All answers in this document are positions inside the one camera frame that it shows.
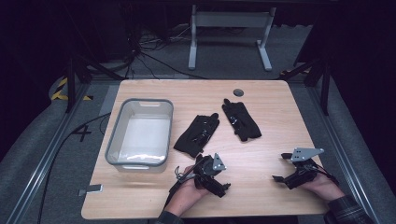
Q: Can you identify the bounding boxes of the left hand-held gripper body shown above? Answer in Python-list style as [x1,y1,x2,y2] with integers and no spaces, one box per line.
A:
[191,152,228,199]

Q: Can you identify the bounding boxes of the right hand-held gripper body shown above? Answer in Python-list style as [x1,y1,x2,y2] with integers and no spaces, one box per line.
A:
[283,147,325,190]

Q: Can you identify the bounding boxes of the black glove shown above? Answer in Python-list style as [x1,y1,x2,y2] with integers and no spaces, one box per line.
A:
[221,98,262,143]
[173,112,220,159]

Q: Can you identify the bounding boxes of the person's left hand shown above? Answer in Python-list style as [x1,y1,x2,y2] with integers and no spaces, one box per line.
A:
[163,165,210,217]

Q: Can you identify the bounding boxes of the person's right hand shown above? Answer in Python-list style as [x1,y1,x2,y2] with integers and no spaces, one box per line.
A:
[300,172,347,204]

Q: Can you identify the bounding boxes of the black metal stand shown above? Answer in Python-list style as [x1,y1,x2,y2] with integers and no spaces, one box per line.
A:
[279,57,332,117]
[64,55,126,114]

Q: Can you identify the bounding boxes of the yellow black hazard tape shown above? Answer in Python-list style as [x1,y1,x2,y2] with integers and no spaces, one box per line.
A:
[50,77,94,102]

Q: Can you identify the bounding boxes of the left hand-held gripper cable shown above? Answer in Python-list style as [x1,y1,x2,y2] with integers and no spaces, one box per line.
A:
[163,165,191,207]

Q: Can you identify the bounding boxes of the hand-held gripper cable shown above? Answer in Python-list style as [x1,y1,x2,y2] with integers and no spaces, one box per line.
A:
[312,163,341,186]
[163,165,191,207]

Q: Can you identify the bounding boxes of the right hand-held gripper cable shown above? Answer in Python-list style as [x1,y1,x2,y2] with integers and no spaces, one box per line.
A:
[312,163,341,186]

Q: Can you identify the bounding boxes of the aluminium floor rail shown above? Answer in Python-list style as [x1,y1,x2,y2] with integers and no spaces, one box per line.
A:
[306,86,383,220]
[5,83,92,224]

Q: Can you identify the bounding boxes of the grey metal bracket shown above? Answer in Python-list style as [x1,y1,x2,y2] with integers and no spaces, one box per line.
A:
[77,184,104,197]

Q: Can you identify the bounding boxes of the bundle of black cables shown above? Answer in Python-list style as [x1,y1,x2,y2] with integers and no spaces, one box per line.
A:
[123,18,207,80]

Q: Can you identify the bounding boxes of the black floor cable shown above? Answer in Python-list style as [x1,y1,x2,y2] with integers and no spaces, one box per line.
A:
[35,111,112,224]

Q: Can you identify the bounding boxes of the white metal table frame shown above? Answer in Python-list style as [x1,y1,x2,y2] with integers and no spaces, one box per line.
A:
[188,4,277,72]

